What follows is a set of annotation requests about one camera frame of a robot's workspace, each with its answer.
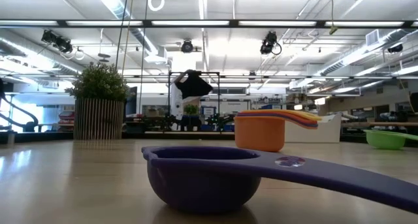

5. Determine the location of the orange measuring cup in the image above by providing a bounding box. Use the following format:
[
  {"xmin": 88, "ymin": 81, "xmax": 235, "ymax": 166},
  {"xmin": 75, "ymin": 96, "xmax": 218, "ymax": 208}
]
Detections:
[{"xmin": 233, "ymin": 115, "xmax": 319, "ymax": 153}]

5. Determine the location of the dark blue measuring cup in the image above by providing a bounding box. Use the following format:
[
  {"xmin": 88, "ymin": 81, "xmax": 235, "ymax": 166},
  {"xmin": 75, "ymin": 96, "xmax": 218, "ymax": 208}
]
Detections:
[{"xmin": 140, "ymin": 145, "xmax": 418, "ymax": 215}]

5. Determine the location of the yellow measuring cup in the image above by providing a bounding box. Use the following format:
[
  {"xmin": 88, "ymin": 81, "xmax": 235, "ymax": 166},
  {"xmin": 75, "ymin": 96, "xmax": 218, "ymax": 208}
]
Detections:
[{"xmin": 236, "ymin": 109, "xmax": 323, "ymax": 122}]

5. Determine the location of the green measuring cup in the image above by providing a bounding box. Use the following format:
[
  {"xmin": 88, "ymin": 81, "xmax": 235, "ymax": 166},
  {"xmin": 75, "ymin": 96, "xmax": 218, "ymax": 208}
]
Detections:
[{"xmin": 364, "ymin": 129, "xmax": 418, "ymax": 150}]

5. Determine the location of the white plastic basket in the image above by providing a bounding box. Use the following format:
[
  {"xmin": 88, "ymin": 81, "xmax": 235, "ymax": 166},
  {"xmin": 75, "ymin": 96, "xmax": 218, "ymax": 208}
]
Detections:
[{"xmin": 284, "ymin": 112, "xmax": 343, "ymax": 144}]

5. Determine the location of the small potted tree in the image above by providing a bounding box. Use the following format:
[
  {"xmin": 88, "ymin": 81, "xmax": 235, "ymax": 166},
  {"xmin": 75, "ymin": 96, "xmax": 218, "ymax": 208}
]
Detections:
[{"xmin": 183, "ymin": 103, "xmax": 201, "ymax": 131}]

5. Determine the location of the person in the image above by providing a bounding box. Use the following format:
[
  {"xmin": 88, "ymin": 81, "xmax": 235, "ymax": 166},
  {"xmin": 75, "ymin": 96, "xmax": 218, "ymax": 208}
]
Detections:
[{"xmin": 174, "ymin": 69, "xmax": 214, "ymax": 107}]

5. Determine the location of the white round column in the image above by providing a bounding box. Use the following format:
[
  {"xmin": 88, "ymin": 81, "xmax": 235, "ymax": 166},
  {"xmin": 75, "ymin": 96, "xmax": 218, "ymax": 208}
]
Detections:
[{"xmin": 169, "ymin": 76, "xmax": 196, "ymax": 131}]

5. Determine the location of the long ceiling light bar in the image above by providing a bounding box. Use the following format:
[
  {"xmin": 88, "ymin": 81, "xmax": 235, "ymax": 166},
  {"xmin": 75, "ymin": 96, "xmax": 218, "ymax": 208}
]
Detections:
[{"xmin": 0, "ymin": 19, "xmax": 418, "ymax": 29}]

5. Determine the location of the potted plant in slatted pot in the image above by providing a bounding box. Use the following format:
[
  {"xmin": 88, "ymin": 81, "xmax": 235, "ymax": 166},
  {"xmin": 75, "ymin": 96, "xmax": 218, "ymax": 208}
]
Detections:
[{"xmin": 64, "ymin": 62, "xmax": 130, "ymax": 142}]

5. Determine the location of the red storage bin rack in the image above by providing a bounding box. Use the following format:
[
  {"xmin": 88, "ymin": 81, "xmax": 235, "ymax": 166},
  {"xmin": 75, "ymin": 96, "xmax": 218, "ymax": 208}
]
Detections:
[{"xmin": 57, "ymin": 110, "xmax": 75, "ymax": 133}]

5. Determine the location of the black metal frame stand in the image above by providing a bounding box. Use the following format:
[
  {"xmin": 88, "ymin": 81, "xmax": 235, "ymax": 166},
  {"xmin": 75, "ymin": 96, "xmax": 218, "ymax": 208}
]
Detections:
[{"xmin": 167, "ymin": 70, "xmax": 221, "ymax": 133}]

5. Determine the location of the black ceiling-mounted camera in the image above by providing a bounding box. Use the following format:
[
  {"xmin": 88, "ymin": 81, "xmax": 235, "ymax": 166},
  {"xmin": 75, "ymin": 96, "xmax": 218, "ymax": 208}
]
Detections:
[
  {"xmin": 41, "ymin": 29, "xmax": 73, "ymax": 54},
  {"xmin": 181, "ymin": 39, "xmax": 195, "ymax": 54},
  {"xmin": 259, "ymin": 30, "xmax": 282, "ymax": 56}
]

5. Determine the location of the black hanging cable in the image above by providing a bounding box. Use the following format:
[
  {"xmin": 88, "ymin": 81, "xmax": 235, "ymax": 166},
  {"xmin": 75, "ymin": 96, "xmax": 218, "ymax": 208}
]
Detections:
[
  {"xmin": 138, "ymin": 0, "xmax": 150, "ymax": 114},
  {"xmin": 114, "ymin": 0, "xmax": 131, "ymax": 71}
]

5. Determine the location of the white hanging ring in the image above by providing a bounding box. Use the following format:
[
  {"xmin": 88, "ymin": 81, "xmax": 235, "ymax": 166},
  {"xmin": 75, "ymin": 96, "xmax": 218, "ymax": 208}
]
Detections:
[{"xmin": 147, "ymin": 0, "xmax": 165, "ymax": 12}]

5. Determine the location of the tan hanging cord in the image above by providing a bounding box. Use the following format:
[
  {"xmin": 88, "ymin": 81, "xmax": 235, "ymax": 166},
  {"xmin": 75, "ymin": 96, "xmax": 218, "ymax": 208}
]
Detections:
[{"xmin": 121, "ymin": 0, "xmax": 135, "ymax": 78}]

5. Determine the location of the yellow hanging cord connector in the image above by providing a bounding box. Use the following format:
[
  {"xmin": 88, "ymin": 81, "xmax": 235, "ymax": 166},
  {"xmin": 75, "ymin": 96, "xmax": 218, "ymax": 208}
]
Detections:
[{"xmin": 329, "ymin": 0, "xmax": 339, "ymax": 35}]

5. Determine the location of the black curved hose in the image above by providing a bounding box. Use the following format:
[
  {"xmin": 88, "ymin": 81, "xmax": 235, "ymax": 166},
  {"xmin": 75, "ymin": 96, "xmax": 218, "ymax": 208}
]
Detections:
[{"xmin": 0, "ymin": 96, "xmax": 39, "ymax": 133}]

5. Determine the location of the silver air duct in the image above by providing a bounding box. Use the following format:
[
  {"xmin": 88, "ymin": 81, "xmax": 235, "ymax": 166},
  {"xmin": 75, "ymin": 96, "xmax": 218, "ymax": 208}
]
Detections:
[
  {"xmin": 318, "ymin": 27, "xmax": 418, "ymax": 78},
  {"xmin": 0, "ymin": 27, "xmax": 76, "ymax": 71}
]

